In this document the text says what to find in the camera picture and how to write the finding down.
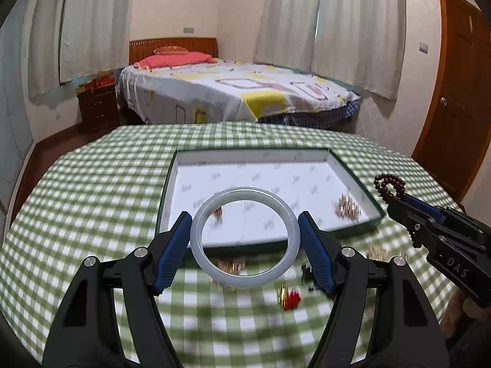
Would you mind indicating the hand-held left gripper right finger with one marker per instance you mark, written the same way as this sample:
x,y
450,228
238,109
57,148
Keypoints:
x,y
315,255

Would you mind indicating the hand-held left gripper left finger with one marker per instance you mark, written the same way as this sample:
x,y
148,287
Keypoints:
x,y
172,255

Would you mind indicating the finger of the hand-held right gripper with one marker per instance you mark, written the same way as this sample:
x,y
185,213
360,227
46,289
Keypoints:
x,y
410,218
425,206

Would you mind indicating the black hair clip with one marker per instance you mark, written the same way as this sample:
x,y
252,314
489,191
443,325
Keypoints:
x,y
308,274

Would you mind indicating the gold ornament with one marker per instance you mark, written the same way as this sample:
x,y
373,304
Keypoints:
x,y
378,253

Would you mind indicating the red tassel gold earring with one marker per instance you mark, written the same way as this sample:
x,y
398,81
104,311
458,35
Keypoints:
x,y
218,211
290,299

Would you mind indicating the white jewelry box tray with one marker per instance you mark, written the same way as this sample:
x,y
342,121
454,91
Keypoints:
x,y
268,176

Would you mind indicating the white jade bangle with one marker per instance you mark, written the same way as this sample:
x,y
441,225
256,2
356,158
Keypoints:
x,y
245,192

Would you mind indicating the person's right hand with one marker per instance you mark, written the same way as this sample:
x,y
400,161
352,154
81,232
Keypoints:
x,y
466,312

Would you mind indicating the green checked tablecloth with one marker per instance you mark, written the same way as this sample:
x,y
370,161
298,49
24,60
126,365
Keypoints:
x,y
96,199

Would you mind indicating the wooden door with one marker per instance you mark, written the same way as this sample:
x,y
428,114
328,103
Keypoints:
x,y
456,84

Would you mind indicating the blue plaid bed skirt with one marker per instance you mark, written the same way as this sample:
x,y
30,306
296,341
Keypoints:
x,y
314,117

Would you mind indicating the dark wooden nightstand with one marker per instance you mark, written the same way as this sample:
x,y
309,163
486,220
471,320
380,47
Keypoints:
x,y
98,107

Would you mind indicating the patterned bed sheet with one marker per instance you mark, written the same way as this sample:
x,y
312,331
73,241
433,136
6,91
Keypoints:
x,y
238,84

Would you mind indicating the wide white curtain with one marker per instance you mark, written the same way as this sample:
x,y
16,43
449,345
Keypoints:
x,y
99,23
360,34

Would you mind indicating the red boxes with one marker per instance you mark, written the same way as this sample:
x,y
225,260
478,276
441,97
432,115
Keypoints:
x,y
104,81

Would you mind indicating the pink pillow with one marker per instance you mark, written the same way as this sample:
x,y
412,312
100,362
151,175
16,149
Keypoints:
x,y
172,60

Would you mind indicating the small orange pillow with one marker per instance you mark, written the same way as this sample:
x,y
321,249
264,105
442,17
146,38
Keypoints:
x,y
170,50

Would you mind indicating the wooden headboard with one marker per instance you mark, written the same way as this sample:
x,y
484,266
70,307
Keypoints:
x,y
172,43

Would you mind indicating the frosted glass sliding door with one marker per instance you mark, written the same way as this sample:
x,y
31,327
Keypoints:
x,y
15,103

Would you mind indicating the narrow white curtain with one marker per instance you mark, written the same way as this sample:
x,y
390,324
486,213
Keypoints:
x,y
46,38
287,19

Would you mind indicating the wall switch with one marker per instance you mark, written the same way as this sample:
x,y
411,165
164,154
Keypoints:
x,y
423,48

